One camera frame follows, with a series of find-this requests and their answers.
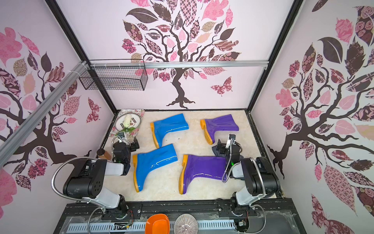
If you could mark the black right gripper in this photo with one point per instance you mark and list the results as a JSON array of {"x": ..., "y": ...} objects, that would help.
[{"x": 220, "y": 147}]

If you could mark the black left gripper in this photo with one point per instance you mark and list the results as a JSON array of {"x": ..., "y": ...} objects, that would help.
[{"x": 132, "y": 145}]

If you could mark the purple boot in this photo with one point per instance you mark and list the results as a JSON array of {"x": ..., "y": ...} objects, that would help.
[
  {"x": 201, "y": 166},
  {"x": 222, "y": 123}
]

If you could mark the grey cloth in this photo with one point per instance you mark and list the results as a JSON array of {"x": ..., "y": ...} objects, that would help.
[{"x": 219, "y": 151}]

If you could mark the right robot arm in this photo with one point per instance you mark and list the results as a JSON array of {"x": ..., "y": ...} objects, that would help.
[{"x": 245, "y": 170}]

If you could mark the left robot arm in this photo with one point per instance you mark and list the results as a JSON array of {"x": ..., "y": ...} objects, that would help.
[{"x": 86, "y": 181}]

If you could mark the brown bottle black cap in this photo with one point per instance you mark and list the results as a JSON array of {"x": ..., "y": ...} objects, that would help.
[{"x": 103, "y": 154}]

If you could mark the blue boot near left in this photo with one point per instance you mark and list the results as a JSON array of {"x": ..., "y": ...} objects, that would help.
[{"x": 145, "y": 163}]

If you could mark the blue boot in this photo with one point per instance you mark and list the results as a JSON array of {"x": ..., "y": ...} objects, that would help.
[
  {"x": 162, "y": 127},
  {"x": 145, "y": 163}
]

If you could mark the floral tray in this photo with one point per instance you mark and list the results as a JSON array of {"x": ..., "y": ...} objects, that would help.
[{"x": 128, "y": 121}]

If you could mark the patterned plate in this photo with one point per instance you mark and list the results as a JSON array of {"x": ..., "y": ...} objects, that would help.
[{"x": 128, "y": 121}]

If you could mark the white flower with leaves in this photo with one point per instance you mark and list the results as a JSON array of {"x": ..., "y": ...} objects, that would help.
[{"x": 127, "y": 122}]

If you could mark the blue boot far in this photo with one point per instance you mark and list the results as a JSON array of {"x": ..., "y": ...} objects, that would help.
[{"x": 162, "y": 127}]

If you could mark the right flexible metal conduit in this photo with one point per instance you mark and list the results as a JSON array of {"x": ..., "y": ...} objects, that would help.
[{"x": 263, "y": 194}]

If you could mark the flexible metal conduit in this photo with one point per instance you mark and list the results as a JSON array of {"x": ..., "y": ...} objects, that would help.
[
  {"x": 263, "y": 194},
  {"x": 59, "y": 178}
]

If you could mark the left flexible metal conduit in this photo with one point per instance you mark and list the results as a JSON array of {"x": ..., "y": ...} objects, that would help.
[{"x": 59, "y": 178}]

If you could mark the orange plastic bowl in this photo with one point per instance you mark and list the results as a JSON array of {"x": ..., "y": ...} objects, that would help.
[{"x": 157, "y": 224}]

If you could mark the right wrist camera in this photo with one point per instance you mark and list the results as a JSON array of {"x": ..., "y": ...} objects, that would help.
[{"x": 231, "y": 140}]

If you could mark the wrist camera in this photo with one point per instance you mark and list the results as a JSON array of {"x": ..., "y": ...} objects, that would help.
[
  {"x": 119, "y": 139},
  {"x": 231, "y": 140}
]

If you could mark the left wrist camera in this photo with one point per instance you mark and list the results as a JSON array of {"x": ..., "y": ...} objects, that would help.
[{"x": 119, "y": 139}]

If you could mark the black wire basket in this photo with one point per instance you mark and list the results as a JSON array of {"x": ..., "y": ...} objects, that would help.
[{"x": 115, "y": 74}]

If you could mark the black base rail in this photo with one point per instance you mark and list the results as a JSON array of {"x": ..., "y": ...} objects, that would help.
[{"x": 221, "y": 207}]

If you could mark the aluminium rail back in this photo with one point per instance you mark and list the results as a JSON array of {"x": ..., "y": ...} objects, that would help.
[{"x": 183, "y": 64}]

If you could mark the aluminium rail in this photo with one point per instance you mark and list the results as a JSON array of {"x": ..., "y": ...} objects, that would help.
[
  {"x": 16, "y": 139},
  {"x": 183, "y": 64}
]

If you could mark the aluminium rail left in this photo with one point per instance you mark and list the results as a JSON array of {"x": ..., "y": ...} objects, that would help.
[{"x": 16, "y": 139}]

